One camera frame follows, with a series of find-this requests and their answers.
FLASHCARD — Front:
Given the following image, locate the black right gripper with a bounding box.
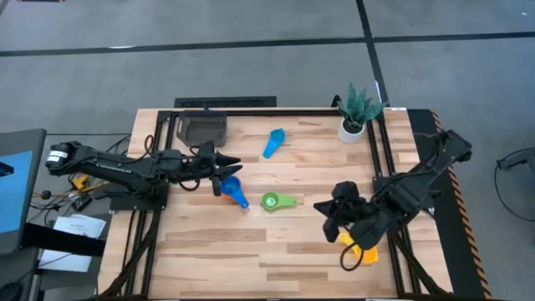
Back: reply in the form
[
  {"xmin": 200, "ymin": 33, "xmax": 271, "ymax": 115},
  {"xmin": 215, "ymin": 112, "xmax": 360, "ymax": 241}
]
[{"xmin": 313, "ymin": 195, "xmax": 380, "ymax": 252}]

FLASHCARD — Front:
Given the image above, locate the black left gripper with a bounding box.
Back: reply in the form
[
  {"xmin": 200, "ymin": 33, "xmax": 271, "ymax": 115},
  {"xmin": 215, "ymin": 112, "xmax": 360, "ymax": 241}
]
[{"xmin": 195, "ymin": 153, "xmax": 244, "ymax": 198}]

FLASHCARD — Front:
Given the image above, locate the grey basket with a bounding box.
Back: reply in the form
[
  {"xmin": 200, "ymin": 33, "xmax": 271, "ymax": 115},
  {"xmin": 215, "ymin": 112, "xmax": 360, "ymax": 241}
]
[{"xmin": 176, "ymin": 110, "xmax": 229, "ymax": 148}]

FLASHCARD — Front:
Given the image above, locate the orange measuring cup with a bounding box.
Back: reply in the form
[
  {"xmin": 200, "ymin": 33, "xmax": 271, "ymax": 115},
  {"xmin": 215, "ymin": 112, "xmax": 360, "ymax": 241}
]
[{"xmin": 227, "ymin": 192, "xmax": 252, "ymax": 215}]

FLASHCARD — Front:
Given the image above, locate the yellow measuring cup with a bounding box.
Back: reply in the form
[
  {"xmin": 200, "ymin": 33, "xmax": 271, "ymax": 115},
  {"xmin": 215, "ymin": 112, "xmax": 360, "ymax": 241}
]
[{"xmin": 337, "ymin": 232, "xmax": 380, "ymax": 265}]

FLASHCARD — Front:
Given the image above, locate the green measuring cup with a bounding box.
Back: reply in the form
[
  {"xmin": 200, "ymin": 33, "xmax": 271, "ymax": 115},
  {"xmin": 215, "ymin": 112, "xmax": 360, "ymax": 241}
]
[{"xmin": 260, "ymin": 191, "xmax": 299, "ymax": 212}]

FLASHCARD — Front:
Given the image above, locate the light blue measuring cup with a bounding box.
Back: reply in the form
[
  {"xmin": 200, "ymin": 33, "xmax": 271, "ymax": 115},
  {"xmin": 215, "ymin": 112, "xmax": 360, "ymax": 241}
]
[{"xmin": 262, "ymin": 128, "xmax": 287, "ymax": 160}]

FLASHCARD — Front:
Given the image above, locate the black perforated strip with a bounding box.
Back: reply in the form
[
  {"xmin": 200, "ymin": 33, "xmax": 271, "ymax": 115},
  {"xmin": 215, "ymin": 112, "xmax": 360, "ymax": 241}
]
[{"xmin": 174, "ymin": 95, "xmax": 278, "ymax": 109}]

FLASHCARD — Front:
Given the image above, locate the green plant in white pot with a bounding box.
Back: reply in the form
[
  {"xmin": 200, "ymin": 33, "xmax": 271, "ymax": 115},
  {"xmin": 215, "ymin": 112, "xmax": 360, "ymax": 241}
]
[{"xmin": 335, "ymin": 82, "xmax": 390, "ymax": 145}]

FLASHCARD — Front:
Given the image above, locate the black hazard-striped side panel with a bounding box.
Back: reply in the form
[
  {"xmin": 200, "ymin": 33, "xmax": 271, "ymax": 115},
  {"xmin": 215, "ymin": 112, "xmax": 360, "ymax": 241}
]
[{"xmin": 407, "ymin": 109, "xmax": 493, "ymax": 300}]

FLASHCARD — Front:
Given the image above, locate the white paper sheet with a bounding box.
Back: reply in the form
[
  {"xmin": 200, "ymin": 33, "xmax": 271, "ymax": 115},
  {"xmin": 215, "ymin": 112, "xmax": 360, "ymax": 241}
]
[
  {"xmin": 53, "ymin": 213, "xmax": 108, "ymax": 240},
  {"xmin": 37, "ymin": 249, "xmax": 94, "ymax": 273}
]

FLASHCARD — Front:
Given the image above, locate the black bar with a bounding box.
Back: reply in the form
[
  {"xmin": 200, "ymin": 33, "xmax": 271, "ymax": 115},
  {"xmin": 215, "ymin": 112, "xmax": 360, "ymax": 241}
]
[{"xmin": 20, "ymin": 222, "xmax": 106, "ymax": 258}]

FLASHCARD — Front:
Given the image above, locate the blue panel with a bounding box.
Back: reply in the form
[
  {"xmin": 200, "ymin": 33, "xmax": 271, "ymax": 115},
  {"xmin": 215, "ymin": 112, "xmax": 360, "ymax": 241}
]
[{"xmin": 0, "ymin": 150, "xmax": 34, "ymax": 235}]

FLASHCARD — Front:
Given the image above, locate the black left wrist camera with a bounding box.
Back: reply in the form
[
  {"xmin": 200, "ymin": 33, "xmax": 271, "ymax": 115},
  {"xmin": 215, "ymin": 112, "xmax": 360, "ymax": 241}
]
[{"xmin": 197, "ymin": 140, "xmax": 217, "ymax": 162}]

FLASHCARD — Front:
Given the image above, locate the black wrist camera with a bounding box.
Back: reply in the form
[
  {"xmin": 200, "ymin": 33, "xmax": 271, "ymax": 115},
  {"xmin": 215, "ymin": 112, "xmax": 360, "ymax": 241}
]
[
  {"xmin": 331, "ymin": 181, "xmax": 361, "ymax": 202},
  {"xmin": 197, "ymin": 140, "xmax": 217, "ymax": 162}
]

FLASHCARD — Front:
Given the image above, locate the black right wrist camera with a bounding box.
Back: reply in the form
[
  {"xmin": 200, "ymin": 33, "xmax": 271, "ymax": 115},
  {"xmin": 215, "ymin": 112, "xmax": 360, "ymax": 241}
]
[{"xmin": 331, "ymin": 181, "xmax": 361, "ymax": 202}]

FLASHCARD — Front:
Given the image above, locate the black right camera cable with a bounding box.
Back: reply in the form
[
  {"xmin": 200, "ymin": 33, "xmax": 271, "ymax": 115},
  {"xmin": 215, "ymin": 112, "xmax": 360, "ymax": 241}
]
[{"xmin": 339, "ymin": 240, "xmax": 365, "ymax": 273}]

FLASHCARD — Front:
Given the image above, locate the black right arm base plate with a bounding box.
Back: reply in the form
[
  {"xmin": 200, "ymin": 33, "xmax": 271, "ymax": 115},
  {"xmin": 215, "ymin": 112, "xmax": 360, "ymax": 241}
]
[{"xmin": 372, "ymin": 175, "xmax": 442, "ymax": 211}]

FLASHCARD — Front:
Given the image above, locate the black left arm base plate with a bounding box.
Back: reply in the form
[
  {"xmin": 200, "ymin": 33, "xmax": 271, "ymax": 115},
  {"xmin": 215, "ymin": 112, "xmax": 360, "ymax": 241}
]
[{"xmin": 109, "ymin": 190, "xmax": 169, "ymax": 212}]

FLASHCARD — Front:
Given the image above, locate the yellow cable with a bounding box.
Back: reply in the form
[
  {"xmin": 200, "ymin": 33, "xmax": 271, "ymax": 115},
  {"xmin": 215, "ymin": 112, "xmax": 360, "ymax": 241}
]
[{"xmin": 70, "ymin": 171, "xmax": 110, "ymax": 191}]

